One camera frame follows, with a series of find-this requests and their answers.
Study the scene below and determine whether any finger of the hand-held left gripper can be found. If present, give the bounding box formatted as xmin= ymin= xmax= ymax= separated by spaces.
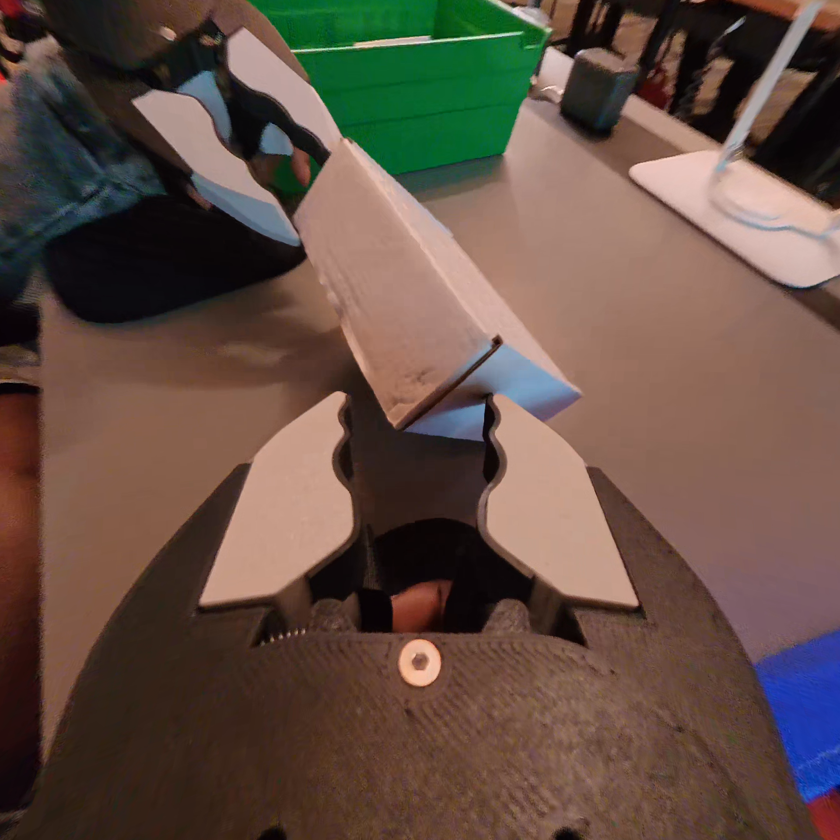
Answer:
xmin=222 ymin=26 xmax=347 ymax=166
xmin=131 ymin=71 xmax=304 ymax=248

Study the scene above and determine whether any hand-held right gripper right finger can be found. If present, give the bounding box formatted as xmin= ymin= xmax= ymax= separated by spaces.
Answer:
xmin=476 ymin=392 xmax=641 ymax=616

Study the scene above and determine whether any grey desk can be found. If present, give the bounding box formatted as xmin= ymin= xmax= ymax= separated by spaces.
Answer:
xmin=38 ymin=46 xmax=840 ymax=729

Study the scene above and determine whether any blue plastic bin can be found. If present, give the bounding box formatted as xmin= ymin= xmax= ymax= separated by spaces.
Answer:
xmin=753 ymin=629 xmax=840 ymax=807

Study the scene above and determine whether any dark grey power adapter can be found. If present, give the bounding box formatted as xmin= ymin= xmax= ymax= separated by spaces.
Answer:
xmin=560 ymin=47 xmax=642 ymax=137

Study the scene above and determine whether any wooden table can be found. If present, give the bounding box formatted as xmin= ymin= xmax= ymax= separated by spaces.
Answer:
xmin=722 ymin=0 xmax=840 ymax=30

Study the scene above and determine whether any white lamp stand base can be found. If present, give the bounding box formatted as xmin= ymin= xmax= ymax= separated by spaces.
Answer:
xmin=628 ymin=0 xmax=840 ymax=290

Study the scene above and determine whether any green plastic bin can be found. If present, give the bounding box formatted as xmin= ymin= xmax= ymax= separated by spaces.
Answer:
xmin=249 ymin=0 xmax=552 ymax=176

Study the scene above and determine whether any person's right hand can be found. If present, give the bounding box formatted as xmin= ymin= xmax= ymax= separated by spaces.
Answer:
xmin=392 ymin=579 xmax=455 ymax=633

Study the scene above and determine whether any person's left hand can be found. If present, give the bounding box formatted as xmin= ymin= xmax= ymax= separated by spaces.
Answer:
xmin=252 ymin=146 xmax=314 ymax=196

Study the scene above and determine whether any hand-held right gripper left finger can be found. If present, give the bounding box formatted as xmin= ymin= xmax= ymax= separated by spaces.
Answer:
xmin=199 ymin=392 xmax=363 ymax=613

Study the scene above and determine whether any white cardboard box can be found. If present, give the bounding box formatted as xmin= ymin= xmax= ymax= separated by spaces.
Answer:
xmin=292 ymin=138 xmax=583 ymax=442

